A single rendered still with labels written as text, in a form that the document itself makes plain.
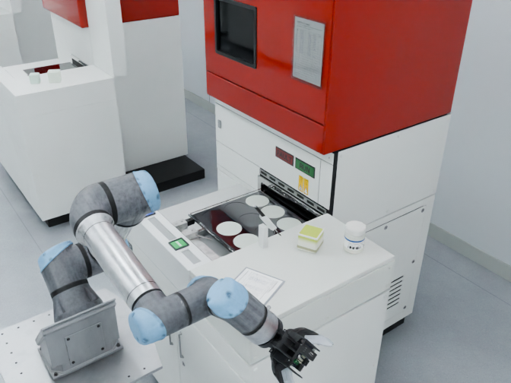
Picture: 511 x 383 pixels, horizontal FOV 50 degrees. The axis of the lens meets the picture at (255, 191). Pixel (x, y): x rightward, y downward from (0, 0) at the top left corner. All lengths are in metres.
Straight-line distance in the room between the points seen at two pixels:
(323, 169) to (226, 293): 1.11
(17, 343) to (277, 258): 0.87
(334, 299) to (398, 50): 0.93
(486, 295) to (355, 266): 1.71
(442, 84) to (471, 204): 1.36
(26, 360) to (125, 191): 0.70
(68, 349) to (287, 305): 0.65
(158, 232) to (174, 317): 0.94
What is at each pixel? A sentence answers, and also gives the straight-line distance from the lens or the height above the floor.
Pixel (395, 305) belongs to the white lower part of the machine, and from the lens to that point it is 2.93.
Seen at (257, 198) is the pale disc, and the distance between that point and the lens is 2.35.
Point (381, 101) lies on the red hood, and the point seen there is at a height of 1.37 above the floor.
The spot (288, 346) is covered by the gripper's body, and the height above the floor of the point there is 1.25.
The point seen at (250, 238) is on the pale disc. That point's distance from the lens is 2.10.
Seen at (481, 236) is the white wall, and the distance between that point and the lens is 3.67.
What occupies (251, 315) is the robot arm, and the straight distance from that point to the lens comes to 1.11.
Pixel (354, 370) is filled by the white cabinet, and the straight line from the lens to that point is 2.20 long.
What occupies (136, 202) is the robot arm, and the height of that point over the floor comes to 1.38.
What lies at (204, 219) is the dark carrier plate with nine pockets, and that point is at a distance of 2.22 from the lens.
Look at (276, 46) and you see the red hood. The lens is 2.09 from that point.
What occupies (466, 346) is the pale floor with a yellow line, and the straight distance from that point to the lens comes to 3.14.
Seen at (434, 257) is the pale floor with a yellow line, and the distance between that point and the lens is 3.70.
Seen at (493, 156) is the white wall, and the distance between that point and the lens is 3.45.
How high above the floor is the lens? 2.09
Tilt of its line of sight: 30 degrees down
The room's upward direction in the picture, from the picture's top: straight up
